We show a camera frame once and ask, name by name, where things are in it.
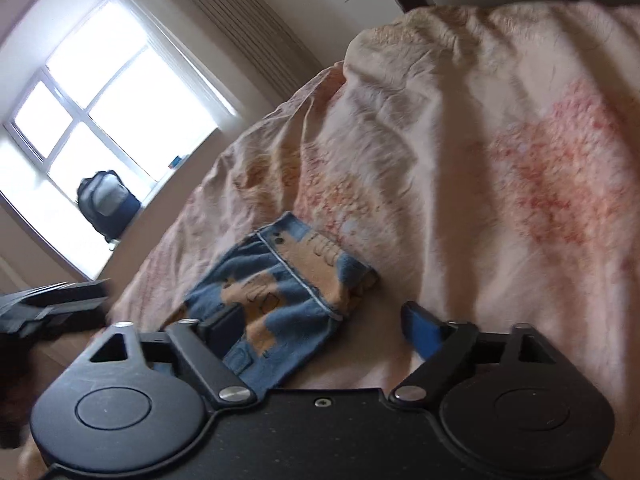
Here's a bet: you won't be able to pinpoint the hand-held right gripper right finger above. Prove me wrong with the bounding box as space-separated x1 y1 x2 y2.
390 301 557 406

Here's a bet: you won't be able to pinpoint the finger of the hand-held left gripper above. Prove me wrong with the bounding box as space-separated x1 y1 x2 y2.
0 278 112 340

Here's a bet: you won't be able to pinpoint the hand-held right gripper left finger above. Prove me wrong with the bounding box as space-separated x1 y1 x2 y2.
89 305 253 407

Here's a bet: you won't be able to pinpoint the blue and orange printed pants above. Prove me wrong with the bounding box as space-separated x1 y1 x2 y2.
162 211 381 391

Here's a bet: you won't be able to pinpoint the dark blue grey backpack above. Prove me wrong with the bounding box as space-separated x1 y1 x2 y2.
76 170 143 243

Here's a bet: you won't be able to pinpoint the pink floral blanket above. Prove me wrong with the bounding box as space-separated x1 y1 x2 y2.
17 0 640 480

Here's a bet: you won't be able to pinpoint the white framed window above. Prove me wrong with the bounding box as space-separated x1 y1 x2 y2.
0 0 238 281

